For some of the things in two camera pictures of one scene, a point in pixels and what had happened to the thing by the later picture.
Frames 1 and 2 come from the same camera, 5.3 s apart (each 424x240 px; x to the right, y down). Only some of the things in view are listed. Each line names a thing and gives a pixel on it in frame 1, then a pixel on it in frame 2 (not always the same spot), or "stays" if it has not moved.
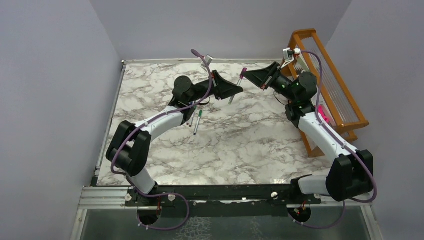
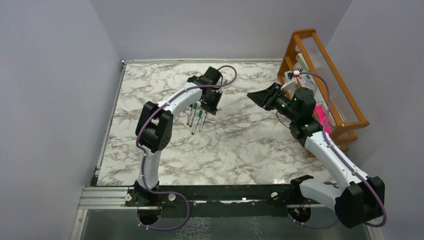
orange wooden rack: x=330 y=95 stays
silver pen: x=232 y=97 → x=202 y=121
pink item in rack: x=320 y=110 stays
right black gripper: x=270 y=78 → x=271 y=99
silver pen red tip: x=191 y=121 stays
